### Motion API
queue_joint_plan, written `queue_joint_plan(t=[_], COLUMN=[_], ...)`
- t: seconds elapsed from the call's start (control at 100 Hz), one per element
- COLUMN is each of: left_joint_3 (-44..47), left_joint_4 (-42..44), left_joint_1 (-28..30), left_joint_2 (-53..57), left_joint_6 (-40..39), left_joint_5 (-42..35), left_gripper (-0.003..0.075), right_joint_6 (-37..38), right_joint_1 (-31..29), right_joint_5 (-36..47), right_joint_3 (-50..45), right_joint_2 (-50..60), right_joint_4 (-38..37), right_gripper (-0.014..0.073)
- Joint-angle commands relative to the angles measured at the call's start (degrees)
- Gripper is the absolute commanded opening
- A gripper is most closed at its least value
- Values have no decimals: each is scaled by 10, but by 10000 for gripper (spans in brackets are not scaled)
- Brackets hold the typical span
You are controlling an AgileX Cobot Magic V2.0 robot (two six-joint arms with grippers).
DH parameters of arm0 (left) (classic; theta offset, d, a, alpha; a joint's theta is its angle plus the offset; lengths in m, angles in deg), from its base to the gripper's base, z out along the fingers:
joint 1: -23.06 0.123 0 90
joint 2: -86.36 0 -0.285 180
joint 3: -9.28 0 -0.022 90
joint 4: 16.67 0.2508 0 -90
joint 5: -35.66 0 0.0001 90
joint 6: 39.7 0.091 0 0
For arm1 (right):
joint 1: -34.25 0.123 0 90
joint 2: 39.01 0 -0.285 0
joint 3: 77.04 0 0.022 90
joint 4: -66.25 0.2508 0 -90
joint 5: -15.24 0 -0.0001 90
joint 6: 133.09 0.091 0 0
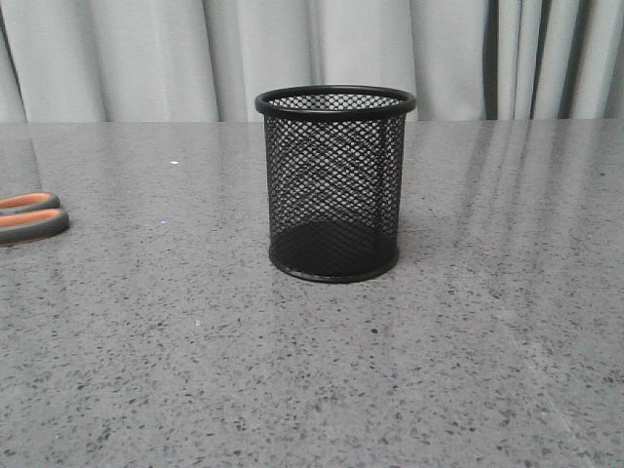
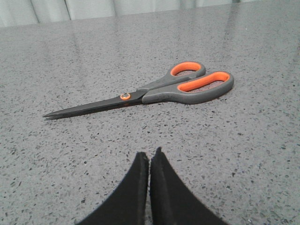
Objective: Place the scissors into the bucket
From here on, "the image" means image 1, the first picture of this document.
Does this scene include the grey orange handled scissors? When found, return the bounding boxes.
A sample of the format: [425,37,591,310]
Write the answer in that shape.
[1,192,69,246]

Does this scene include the black mesh pen bucket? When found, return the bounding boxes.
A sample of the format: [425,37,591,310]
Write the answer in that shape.
[254,85,416,284]

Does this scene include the grey pleated curtain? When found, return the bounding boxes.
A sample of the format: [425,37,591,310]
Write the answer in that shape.
[1,1,623,123]

